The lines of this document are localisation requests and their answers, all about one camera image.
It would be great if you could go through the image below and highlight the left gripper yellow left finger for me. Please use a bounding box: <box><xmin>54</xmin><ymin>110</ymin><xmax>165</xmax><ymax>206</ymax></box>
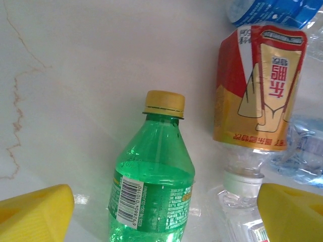
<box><xmin>0</xmin><ymin>184</ymin><xmax>76</xmax><ymax>242</ymax></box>

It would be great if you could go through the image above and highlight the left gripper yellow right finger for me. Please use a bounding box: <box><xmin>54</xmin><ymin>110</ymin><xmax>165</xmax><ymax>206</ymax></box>
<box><xmin>256</xmin><ymin>183</ymin><xmax>323</xmax><ymax>242</ymax></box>

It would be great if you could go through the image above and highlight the green bottle with yellow cap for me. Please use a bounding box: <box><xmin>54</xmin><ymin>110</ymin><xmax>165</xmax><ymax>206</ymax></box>
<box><xmin>107</xmin><ymin>90</ymin><xmax>196</xmax><ymax>242</ymax></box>

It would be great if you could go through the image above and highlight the blue label Pocari Sweat bottle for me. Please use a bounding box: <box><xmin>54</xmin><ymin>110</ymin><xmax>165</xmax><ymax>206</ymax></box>
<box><xmin>225</xmin><ymin>0</ymin><xmax>323</xmax><ymax>29</ymax></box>

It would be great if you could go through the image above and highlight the clear plastic bottle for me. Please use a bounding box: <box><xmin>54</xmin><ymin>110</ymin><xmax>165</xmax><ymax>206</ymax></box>
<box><xmin>205</xmin><ymin>185</ymin><xmax>268</xmax><ymax>242</ymax></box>

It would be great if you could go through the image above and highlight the red and gold label bottle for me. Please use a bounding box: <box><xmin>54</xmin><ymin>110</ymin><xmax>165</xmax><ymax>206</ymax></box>
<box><xmin>211</xmin><ymin>24</ymin><xmax>309</xmax><ymax>200</ymax></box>

